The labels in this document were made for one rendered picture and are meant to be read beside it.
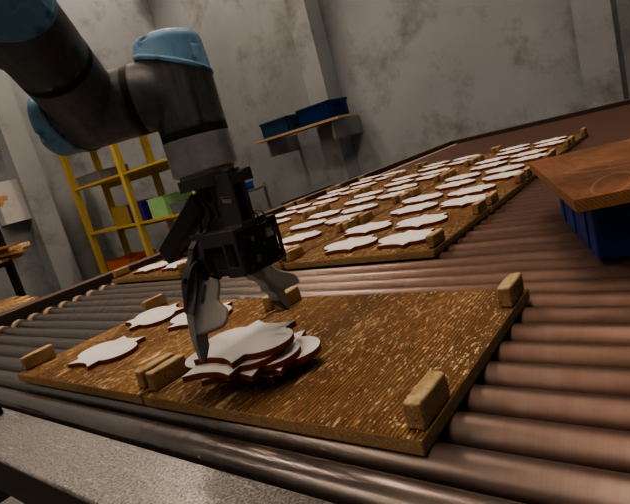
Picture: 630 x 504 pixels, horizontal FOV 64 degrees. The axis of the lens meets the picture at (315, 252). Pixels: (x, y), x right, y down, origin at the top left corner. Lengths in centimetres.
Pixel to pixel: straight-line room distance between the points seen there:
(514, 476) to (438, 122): 591
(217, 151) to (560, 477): 43
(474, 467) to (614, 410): 13
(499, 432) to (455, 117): 576
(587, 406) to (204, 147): 44
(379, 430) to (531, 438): 13
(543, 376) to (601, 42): 497
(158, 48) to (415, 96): 585
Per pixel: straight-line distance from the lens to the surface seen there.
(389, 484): 45
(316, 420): 52
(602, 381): 55
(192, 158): 56
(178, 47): 58
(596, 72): 544
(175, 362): 74
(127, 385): 80
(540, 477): 44
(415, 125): 639
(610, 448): 47
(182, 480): 56
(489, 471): 45
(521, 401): 53
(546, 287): 80
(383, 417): 50
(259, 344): 61
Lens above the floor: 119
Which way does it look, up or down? 11 degrees down
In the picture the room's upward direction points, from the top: 15 degrees counter-clockwise
